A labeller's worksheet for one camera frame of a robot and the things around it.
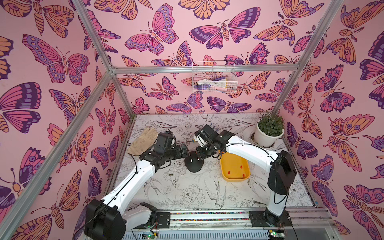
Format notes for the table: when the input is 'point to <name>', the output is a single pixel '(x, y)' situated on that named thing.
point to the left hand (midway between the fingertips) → (183, 149)
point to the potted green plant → (269, 128)
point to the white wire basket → (214, 77)
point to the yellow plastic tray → (234, 168)
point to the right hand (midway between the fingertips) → (198, 154)
